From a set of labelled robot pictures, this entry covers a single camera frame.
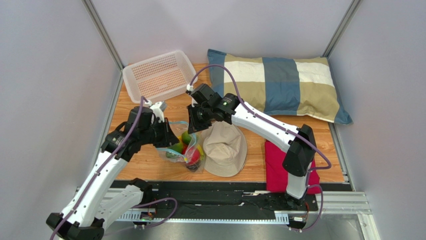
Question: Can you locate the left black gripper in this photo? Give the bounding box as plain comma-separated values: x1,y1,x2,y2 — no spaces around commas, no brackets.
140,117,181,148

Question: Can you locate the clear zip top bag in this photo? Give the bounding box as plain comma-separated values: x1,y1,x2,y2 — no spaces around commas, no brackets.
156,121,206,174

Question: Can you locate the green orange fake mango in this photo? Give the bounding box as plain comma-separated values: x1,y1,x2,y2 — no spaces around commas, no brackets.
165,131,192,159

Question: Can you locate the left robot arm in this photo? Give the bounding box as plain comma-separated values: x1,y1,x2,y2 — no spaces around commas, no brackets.
46,102,179,240

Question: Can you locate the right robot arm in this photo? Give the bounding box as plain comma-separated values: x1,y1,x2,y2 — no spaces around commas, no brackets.
186,83,316,206

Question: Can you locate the red fake apple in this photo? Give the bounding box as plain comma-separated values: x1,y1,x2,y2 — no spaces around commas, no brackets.
183,145,201,166

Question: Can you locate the beige bucket hat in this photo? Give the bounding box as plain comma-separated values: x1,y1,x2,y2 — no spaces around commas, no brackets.
201,121,248,178

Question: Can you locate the white plastic basket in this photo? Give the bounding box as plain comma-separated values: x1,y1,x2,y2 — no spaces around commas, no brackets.
122,50,196,104

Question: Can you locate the red folded cloth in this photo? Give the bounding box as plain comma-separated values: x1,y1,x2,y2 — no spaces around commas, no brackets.
264,141,321,197

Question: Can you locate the plaid pillow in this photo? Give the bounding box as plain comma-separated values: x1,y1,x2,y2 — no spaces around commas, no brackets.
207,49,353,125

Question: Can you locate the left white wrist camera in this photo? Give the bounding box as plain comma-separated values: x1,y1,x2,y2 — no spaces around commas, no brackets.
143,100,167,123

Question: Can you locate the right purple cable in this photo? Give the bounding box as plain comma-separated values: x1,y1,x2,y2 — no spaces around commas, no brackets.
187,64,333,232

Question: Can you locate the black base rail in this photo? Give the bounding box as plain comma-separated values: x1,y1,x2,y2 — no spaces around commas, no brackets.
142,181,319,221

